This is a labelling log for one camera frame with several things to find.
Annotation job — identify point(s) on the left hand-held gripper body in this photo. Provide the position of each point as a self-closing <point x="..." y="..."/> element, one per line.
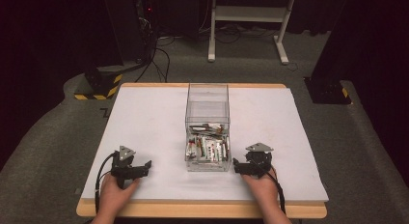
<point x="123" y="166"/>

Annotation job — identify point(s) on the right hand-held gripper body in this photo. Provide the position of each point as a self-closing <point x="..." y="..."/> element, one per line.
<point x="259" y="159"/>

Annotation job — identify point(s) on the person's right hand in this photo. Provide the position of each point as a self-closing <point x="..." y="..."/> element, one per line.
<point x="262" y="188"/>

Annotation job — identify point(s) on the person's left hand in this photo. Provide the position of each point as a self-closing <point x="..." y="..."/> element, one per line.
<point x="112" y="195"/>

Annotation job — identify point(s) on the pile of small packets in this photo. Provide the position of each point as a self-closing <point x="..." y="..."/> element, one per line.
<point x="207" y="146"/>

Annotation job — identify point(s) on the white table mat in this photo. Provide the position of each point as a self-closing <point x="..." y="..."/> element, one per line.
<point x="151" y="127"/>

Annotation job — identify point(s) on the clear plastic box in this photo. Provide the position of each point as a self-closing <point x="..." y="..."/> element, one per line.
<point x="207" y="105"/>

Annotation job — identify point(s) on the black yellow striped stand base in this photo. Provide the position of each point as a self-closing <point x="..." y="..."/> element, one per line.
<point x="101" y="85"/>

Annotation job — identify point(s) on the black equipment cabinet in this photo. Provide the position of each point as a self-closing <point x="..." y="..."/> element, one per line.
<point x="128" y="24"/>

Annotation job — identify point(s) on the white metal stand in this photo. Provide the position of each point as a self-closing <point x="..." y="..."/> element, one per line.
<point x="247" y="14"/>

